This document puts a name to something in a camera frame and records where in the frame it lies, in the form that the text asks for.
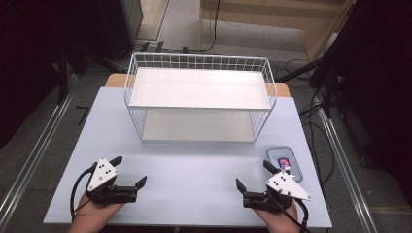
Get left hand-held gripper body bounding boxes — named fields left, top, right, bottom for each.
left=85, top=157, right=139, bottom=206

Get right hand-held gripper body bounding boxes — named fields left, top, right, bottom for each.
left=242, top=170, right=313, bottom=215

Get person's right hand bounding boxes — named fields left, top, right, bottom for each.
left=253, top=199, right=300, bottom=233

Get person's left hand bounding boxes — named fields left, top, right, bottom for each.
left=69, top=193, right=124, bottom=233

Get red and blue packet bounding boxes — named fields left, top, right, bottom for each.
left=277, top=156, right=292, bottom=171

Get black metal stand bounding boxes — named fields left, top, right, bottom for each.
left=276, top=48, right=345, bottom=119
left=55, top=40, right=128, bottom=105

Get black cabinet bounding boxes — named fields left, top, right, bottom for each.
left=96, top=0, right=145, bottom=61

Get black curtain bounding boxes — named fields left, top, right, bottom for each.
left=0, top=0, right=110, bottom=150
left=324, top=0, right=412, bottom=208

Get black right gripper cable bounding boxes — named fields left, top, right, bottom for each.
left=270, top=196, right=313, bottom=233

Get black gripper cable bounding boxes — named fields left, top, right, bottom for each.
left=270, top=196, right=313, bottom=233
left=69, top=163, right=98, bottom=223

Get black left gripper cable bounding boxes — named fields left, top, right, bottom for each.
left=69, top=163, right=98, bottom=223

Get black floor cables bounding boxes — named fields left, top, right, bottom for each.
left=275, top=57, right=336, bottom=186

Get metal floor rail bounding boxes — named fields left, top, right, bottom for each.
left=318, top=106, right=381, bottom=233
left=0, top=73, right=81, bottom=224

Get white wire shelf rack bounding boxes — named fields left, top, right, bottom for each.
left=123, top=52, right=278, bottom=144

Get wooden frame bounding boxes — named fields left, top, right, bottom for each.
left=198, top=0, right=358, bottom=62

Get black hanging cable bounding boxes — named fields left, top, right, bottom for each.
left=161, top=0, right=222, bottom=54

